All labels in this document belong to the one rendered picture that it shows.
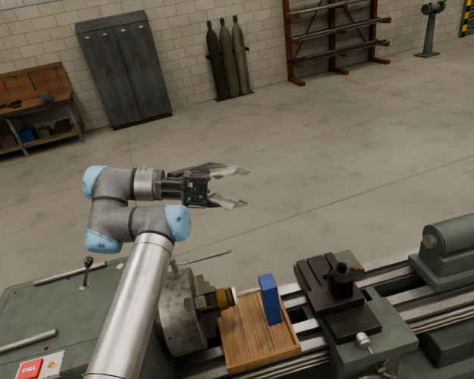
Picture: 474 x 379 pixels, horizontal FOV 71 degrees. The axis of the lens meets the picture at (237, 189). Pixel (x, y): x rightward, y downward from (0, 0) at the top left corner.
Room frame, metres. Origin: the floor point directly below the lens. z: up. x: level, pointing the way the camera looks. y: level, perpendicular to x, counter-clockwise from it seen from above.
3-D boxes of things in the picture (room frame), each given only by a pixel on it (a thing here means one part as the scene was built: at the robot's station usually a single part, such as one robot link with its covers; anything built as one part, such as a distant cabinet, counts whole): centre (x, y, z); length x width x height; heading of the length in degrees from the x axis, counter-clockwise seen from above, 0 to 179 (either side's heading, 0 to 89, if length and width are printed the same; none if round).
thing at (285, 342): (0.93, 0.04, 0.88); 0.36 x 0.30 x 0.04; 6
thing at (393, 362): (0.74, -0.39, 0.73); 0.27 x 0.12 x 0.27; 96
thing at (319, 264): (0.96, -0.33, 0.95); 0.43 x 0.18 x 0.04; 6
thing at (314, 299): (0.89, -0.31, 1.00); 0.20 x 0.10 x 0.05; 96
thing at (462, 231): (1.04, -0.91, 1.01); 0.30 x 0.20 x 0.29; 96
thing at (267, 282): (0.94, -0.05, 1.00); 0.08 x 0.06 x 0.23; 6
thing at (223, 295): (0.92, 0.14, 1.08); 0.09 x 0.09 x 0.09; 6
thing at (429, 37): (7.95, -5.03, 0.57); 0.47 x 0.37 x 1.14; 103
